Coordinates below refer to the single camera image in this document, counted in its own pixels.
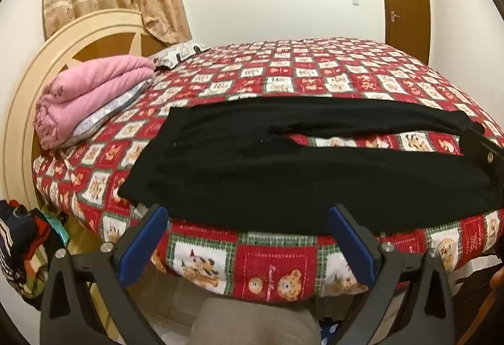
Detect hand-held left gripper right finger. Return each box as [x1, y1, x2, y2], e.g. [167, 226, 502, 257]
[328, 204, 457, 345]

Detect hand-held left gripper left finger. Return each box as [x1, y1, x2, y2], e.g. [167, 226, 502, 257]
[39, 204, 170, 345]

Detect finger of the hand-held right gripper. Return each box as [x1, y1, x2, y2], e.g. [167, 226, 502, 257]
[459, 128, 504, 208]

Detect black pants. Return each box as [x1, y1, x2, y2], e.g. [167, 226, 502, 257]
[117, 96, 504, 235]

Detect pile of colourful clothes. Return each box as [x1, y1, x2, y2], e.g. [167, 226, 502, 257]
[0, 199, 69, 298]

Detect folded pink quilt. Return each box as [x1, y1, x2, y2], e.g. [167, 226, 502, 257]
[33, 55, 156, 151]

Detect grey patterned pillow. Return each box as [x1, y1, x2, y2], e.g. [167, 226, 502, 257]
[150, 41, 211, 70]

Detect red checked printed blanket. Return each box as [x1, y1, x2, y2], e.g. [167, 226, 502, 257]
[32, 37, 504, 296]

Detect cream and brown headboard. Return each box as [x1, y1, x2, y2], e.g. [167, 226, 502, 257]
[2, 9, 174, 220]

